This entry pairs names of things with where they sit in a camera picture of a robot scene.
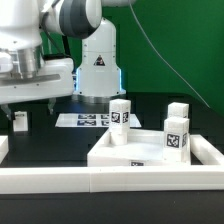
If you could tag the white marker base plate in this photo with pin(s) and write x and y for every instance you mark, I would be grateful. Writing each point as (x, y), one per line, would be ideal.
(89, 120)

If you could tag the white square tabletop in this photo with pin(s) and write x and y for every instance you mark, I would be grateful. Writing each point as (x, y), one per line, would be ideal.
(143, 148)

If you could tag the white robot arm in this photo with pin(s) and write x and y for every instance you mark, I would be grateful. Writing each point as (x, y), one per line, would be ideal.
(27, 74)

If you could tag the white U-shaped obstacle fence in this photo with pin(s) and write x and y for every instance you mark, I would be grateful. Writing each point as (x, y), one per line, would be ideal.
(209, 176)

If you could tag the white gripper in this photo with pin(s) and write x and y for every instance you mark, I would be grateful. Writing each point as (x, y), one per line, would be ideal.
(54, 79)

